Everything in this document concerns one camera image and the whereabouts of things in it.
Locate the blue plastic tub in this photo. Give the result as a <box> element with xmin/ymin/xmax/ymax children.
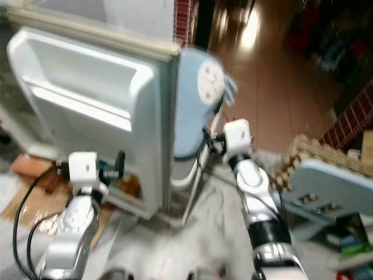
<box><xmin>335</xmin><ymin>233</ymin><xmax>372</xmax><ymax>249</ymax></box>

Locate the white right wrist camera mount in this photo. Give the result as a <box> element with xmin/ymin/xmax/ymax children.
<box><xmin>223</xmin><ymin>118</ymin><xmax>251</xmax><ymax>153</ymax></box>

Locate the brown egg tray stack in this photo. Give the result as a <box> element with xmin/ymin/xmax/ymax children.
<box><xmin>283</xmin><ymin>134</ymin><xmax>356</xmax><ymax>187</ymax></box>

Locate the flattened brown cardboard sheet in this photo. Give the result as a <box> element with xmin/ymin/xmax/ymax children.
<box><xmin>0</xmin><ymin>190</ymin><xmax>117</xmax><ymax>234</ymax></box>

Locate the light blue plastic chair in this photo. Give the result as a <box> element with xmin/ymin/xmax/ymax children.
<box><xmin>288</xmin><ymin>159</ymin><xmax>373</xmax><ymax>241</ymax></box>

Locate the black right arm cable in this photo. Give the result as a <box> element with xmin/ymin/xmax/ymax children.
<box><xmin>201</xmin><ymin>153</ymin><xmax>289</xmax><ymax>225</ymax></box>

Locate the red clay brick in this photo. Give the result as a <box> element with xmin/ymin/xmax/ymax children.
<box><xmin>9</xmin><ymin>153</ymin><xmax>62</xmax><ymax>183</ymax></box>

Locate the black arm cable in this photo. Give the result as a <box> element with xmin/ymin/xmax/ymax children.
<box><xmin>201</xmin><ymin>153</ymin><xmax>289</xmax><ymax>225</ymax></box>
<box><xmin>27</xmin><ymin>211</ymin><xmax>65</xmax><ymax>280</ymax></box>
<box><xmin>12</xmin><ymin>160</ymin><xmax>71</xmax><ymax>280</ymax></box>

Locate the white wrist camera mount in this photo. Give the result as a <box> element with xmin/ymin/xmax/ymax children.
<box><xmin>223</xmin><ymin>118</ymin><xmax>251</xmax><ymax>153</ymax></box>
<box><xmin>68</xmin><ymin>152</ymin><xmax>98</xmax><ymax>186</ymax></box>

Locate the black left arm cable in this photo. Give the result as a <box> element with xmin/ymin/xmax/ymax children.
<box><xmin>12</xmin><ymin>160</ymin><xmax>71</xmax><ymax>280</ymax></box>
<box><xmin>27</xmin><ymin>211</ymin><xmax>65</xmax><ymax>280</ymax></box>

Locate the grey robot left leg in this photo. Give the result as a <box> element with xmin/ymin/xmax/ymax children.
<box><xmin>102</xmin><ymin>268</ymin><xmax>129</xmax><ymax>280</ymax></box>

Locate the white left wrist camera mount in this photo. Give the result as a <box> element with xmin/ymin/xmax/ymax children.
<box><xmin>68</xmin><ymin>152</ymin><xmax>98</xmax><ymax>186</ymax></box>

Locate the silver mini fridge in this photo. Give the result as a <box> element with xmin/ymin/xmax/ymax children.
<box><xmin>0</xmin><ymin>0</ymin><xmax>181</xmax><ymax>225</ymax></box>

